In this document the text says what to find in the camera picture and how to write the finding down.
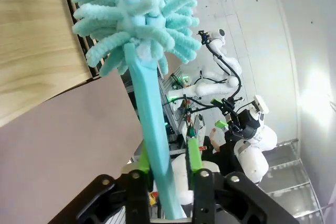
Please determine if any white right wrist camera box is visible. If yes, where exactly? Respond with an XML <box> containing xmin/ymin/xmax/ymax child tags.
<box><xmin>252</xmin><ymin>94</ymin><xmax>270</xmax><ymax>115</ymax></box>

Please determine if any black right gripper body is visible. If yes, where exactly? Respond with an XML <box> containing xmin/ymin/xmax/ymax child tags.
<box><xmin>230</xmin><ymin>109</ymin><xmax>260</xmax><ymax>140</ymax></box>

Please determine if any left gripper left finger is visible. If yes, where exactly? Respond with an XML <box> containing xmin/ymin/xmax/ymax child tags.
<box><xmin>51</xmin><ymin>142</ymin><xmax>154</xmax><ymax>224</ymax></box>

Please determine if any wooden shelf black metal frame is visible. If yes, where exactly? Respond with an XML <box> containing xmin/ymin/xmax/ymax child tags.
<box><xmin>0</xmin><ymin>0</ymin><xmax>102</xmax><ymax>128</ymax></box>

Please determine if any person in black clothes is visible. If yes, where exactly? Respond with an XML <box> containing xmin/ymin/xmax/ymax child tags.
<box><xmin>203</xmin><ymin>129</ymin><xmax>238</xmax><ymax>174</ymax></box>

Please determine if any teal microfibre duster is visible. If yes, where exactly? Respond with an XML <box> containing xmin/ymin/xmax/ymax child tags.
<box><xmin>71</xmin><ymin>0</ymin><xmax>203</xmax><ymax>221</ymax></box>

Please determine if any grey metal stepped frame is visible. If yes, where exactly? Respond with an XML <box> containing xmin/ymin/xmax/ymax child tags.
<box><xmin>262</xmin><ymin>137</ymin><xmax>324</xmax><ymax>224</ymax></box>

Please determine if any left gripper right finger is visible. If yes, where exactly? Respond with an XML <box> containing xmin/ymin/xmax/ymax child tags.
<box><xmin>185</xmin><ymin>140</ymin><xmax>300</xmax><ymax>224</ymax></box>

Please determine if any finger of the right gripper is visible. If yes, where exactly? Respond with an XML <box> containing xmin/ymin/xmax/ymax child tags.
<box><xmin>211</xmin><ymin>98</ymin><xmax>237</xmax><ymax>116</ymax></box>
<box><xmin>214</xmin><ymin>119</ymin><xmax>241</xmax><ymax>136</ymax></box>

